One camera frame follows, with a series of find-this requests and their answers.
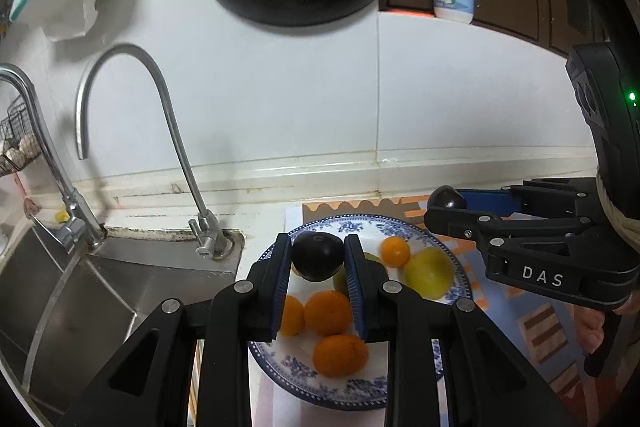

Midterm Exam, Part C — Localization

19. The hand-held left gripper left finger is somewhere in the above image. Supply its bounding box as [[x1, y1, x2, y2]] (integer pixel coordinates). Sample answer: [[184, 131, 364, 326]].
[[55, 233, 292, 427]]

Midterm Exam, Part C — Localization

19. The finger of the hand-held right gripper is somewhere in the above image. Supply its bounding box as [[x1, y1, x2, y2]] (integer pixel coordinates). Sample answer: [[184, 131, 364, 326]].
[[424, 206, 598, 258], [457, 178, 599, 219]]

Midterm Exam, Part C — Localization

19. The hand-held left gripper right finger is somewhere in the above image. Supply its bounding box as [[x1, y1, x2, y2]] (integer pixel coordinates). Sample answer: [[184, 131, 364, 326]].
[[344, 234, 586, 427]]

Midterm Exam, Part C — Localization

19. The green round fruit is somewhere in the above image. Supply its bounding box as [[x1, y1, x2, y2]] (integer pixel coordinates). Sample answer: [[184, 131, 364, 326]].
[[332, 252, 381, 297]]

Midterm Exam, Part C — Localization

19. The dark purple plum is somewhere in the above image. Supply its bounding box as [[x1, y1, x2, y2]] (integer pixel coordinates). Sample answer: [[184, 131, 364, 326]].
[[291, 232, 345, 284], [427, 186, 468, 212]]

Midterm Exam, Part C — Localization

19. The orange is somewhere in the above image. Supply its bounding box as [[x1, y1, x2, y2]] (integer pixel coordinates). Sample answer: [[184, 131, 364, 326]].
[[380, 236, 412, 269], [304, 289, 354, 337], [279, 296, 307, 337], [312, 333, 370, 379]]

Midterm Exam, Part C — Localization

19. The large yellow-green pear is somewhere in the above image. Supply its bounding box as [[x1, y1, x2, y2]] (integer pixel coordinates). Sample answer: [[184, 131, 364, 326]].
[[404, 247, 456, 301]]

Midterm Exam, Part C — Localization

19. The blue patterned white plate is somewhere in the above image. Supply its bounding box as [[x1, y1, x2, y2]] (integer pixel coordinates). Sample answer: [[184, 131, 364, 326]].
[[247, 214, 473, 411]]

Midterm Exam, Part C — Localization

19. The person's right hand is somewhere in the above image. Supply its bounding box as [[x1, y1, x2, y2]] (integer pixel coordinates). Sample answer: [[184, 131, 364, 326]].
[[574, 301, 635, 356]]

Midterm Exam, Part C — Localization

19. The colourful patterned table mat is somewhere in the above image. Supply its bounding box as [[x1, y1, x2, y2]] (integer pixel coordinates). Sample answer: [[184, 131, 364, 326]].
[[301, 196, 628, 408]]

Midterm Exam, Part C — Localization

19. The cream twisted cloth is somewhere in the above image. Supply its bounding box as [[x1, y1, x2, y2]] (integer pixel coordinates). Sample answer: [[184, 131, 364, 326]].
[[596, 174, 640, 253]]

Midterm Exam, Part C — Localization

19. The stainless steel sink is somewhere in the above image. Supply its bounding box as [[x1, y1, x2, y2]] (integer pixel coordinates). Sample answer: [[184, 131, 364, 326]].
[[0, 219, 247, 427]]

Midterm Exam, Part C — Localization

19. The thin gooseneck steel faucet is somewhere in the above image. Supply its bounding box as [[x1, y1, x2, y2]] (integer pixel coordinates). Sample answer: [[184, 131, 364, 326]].
[[76, 43, 234, 261]]

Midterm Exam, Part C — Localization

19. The large steel kitchen faucet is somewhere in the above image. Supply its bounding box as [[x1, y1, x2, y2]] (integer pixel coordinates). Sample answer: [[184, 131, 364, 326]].
[[0, 64, 107, 252]]

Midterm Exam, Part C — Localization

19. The black wire basket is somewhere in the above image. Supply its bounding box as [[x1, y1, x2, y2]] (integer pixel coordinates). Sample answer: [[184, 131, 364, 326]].
[[0, 101, 45, 178]]

